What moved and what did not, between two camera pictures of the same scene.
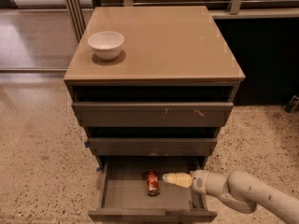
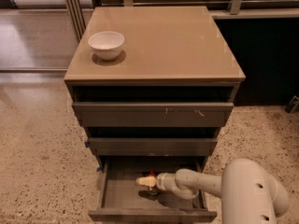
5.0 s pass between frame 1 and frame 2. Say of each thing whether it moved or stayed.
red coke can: stayed
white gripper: moved
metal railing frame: stayed
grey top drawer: stayed
